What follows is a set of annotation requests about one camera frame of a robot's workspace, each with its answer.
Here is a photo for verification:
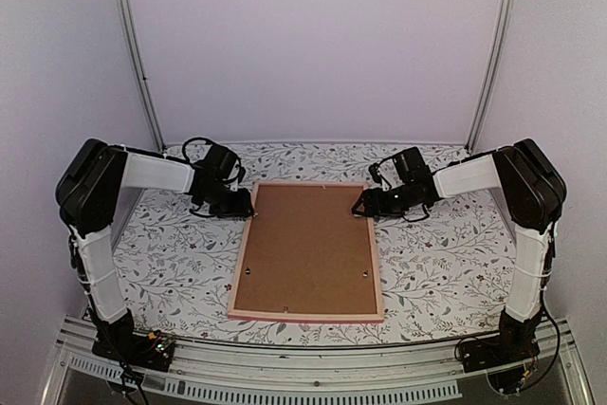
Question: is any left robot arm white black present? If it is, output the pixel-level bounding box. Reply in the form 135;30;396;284
55;138;254;361

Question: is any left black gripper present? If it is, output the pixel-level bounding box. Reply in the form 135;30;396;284
200;183;253;219

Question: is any left aluminium corner post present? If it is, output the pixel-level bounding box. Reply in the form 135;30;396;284
116;0;167;152

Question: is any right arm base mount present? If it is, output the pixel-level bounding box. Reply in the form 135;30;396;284
454;336;540;395

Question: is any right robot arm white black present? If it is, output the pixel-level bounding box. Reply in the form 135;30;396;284
351;138;567;363

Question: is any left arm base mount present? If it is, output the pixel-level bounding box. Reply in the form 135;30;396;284
92;330;175;372

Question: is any pink wooden picture frame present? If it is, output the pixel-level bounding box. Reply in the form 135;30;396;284
226;180;385;324

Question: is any aluminium corner post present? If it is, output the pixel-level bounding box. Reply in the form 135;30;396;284
465;0;515;153
116;0;167;152

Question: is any brown cardboard backing board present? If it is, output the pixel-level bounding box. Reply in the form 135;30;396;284
232;184;379;315

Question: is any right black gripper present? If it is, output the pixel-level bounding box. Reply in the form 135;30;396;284
351;182;415;220

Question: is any right aluminium corner post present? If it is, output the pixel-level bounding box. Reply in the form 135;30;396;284
465;0;515;153

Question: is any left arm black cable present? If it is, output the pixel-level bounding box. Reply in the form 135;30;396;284
181;136;214;164

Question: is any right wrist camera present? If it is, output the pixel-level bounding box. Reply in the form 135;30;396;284
368;163;392;189

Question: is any front aluminium rail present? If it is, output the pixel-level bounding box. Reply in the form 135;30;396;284
41;318;596;404

